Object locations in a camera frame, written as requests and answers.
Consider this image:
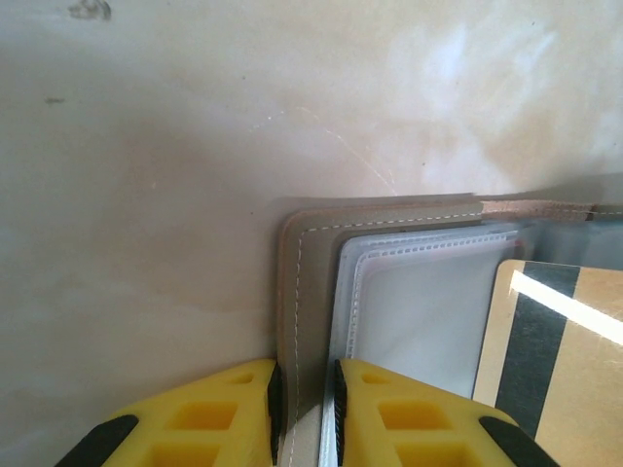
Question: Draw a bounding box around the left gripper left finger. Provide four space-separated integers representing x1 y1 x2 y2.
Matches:
55 357 284 467

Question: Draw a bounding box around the grey leather card holder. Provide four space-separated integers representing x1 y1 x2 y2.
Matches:
276 192 623 467

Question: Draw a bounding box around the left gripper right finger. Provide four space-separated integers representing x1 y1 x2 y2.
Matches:
333 357 561 467

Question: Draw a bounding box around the gold card with black stripe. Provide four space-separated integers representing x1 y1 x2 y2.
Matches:
474 259 623 467

